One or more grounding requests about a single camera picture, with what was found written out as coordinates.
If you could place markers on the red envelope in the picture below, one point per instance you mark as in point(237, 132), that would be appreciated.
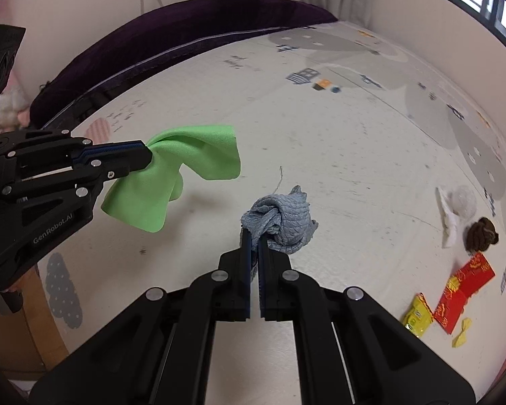
point(474, 276)
point(449, 308)

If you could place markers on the green cloth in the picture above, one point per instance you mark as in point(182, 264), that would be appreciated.
point(194, 152)

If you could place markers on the grey knitted cloth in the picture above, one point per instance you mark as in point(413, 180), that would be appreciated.
point(286, 219)

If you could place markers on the bubble wrap ball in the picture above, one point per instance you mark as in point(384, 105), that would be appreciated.
point(464, 201)

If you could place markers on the brown knitted cloth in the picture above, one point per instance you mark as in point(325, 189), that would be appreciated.
point(482, 235)

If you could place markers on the yellow snack packet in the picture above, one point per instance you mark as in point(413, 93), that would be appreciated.
point(417, 316)

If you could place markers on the small yellow wrapper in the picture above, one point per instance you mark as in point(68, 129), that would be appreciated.
point(461, 335)

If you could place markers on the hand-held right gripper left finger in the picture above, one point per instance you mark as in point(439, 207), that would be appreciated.
point(245, 270)

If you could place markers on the white sock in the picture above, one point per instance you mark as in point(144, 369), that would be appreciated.
point(449, 230)

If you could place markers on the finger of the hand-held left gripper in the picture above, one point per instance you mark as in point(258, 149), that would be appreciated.
point(122, 168)
point(114, 148)

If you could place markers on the printed play mat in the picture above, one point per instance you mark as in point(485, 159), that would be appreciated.
point(341, 156)

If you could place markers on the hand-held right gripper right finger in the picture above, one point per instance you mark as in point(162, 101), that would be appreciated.
point(265, 274)

